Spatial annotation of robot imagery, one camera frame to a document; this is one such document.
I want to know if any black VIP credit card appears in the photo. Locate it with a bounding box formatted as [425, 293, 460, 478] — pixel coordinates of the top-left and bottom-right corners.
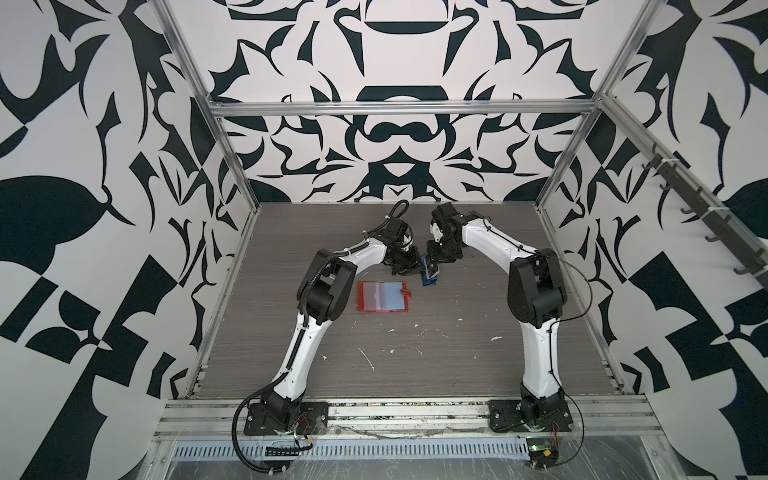
[424, 256, 440, 282]

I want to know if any red leather card holder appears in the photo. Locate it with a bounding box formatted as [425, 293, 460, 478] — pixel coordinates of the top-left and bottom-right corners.
[357, 282, 412, 313]

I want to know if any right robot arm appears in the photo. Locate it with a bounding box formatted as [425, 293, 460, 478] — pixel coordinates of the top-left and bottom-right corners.
[427, 203, 569, 433]

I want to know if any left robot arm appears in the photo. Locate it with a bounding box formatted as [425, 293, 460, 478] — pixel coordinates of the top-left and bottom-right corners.
[260, 217, 420, 429]

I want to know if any blue card stand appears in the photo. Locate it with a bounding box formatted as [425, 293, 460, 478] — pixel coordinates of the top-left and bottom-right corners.
[420, 254, 440, 286]

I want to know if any green circuit board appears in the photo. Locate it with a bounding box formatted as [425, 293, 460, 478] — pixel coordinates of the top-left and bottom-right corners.
[526, 438, 559, 470]

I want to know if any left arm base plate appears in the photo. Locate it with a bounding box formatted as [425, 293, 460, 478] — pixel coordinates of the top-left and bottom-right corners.
[243, 402, 330, 436]

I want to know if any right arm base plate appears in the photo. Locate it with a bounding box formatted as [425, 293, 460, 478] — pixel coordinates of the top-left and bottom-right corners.
[487, 399, 573, 433]

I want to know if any white slotted cable duct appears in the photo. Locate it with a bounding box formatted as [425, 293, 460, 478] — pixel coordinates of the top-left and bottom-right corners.
[172, 438, 530, 461]

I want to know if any left black corrugated cable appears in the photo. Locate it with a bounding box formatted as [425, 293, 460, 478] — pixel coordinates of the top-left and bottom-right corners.
[230, 377, 301, 475]

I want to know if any wall hook rack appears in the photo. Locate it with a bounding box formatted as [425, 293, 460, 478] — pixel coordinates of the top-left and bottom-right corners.
[642, 145, 767, 290]

